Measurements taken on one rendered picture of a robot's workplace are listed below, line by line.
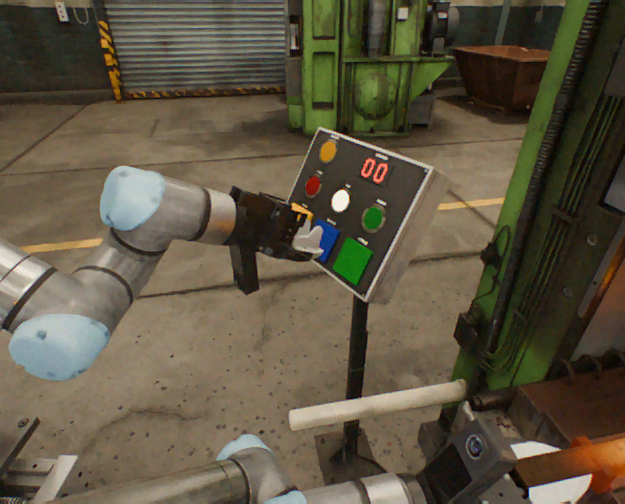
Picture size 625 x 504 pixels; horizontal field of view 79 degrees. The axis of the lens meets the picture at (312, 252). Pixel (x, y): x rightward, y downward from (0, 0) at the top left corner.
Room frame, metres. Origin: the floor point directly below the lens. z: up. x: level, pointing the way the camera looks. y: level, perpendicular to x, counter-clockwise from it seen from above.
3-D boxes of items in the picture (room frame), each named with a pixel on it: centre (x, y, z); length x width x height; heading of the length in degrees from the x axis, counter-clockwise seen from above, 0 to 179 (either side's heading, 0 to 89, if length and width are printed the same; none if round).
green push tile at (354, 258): (0.64, -0.08, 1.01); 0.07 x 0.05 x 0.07; 36
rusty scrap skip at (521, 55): (6.85, -3.24, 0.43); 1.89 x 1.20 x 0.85; 12
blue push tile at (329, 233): (0.72, -0.03, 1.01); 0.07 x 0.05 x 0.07; 36
